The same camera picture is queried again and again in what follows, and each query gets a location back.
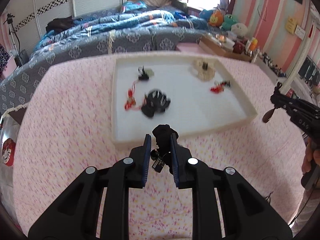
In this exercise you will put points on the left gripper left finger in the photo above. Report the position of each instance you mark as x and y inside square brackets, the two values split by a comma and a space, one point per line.
[74, 213]

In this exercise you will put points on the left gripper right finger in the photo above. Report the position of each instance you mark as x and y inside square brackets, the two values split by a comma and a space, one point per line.
[225, 204]

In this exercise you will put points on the silver bell black knot charm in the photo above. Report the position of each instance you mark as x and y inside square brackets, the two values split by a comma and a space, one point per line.
[225, 84]

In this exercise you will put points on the orange stone red knot charm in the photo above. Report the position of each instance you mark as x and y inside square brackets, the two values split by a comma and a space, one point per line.
[218, 87]

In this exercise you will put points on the black scrunchie with tag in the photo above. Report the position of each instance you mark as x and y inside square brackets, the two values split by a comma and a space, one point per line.
[162, 154]

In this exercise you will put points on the red string charm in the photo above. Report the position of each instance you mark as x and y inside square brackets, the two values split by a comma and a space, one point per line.
[131, 103]

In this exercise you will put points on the black claw hair clip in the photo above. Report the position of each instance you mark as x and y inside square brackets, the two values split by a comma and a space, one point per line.
[155, 102]

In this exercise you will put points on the person right hand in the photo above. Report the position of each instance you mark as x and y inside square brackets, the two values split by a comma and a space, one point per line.
[310, 155]

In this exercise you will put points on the white framed mirror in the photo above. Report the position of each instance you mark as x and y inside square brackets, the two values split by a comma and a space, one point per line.
[302, 77]

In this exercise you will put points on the white organizer box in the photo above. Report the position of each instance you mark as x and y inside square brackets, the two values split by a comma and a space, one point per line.
[272, 71]

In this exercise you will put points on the orange bottle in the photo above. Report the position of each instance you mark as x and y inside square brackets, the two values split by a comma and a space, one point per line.
[253, 45]

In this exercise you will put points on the pink floral bedsheet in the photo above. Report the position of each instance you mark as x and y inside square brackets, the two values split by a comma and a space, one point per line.
[67, 128]

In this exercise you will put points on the cardboard box of cosmetics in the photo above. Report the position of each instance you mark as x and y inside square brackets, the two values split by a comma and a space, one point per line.
[211, 47]

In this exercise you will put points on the red round jar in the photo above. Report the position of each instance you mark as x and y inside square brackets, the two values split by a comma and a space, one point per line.
[238, 48]

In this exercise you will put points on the white plush toy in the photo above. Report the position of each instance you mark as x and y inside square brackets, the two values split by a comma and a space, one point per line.
[239, 29]

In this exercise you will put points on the cream lace scrunchie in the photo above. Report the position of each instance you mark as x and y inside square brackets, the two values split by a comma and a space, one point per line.
[205, 69]

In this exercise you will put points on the white shallow tray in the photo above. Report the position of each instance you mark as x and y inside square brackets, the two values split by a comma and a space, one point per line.
[194, 109]

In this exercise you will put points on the green plush toy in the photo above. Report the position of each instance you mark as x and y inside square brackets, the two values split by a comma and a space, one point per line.
[228, 21]

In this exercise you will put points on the orange plush toy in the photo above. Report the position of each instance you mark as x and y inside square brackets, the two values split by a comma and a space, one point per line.
[216, 19]

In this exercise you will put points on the blue plush toy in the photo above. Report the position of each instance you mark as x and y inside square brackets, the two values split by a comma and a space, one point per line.
[206, 14]

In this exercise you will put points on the tripod stand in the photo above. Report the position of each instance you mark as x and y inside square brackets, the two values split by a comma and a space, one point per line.
[20, 55]

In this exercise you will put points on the black clothing on bed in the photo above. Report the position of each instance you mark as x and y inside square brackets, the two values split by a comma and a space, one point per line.
[59, 25]

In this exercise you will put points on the blue patterned quilt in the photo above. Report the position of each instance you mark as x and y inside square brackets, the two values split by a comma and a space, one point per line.
[140, 31]

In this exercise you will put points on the white wardrobe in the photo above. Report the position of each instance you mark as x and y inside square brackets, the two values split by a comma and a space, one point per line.
[32, 17]

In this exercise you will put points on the white wall socket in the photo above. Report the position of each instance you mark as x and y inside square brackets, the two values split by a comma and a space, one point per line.
[300, 32]

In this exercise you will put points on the yellow wall sign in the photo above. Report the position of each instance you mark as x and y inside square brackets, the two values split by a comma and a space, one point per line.
[291, 25]

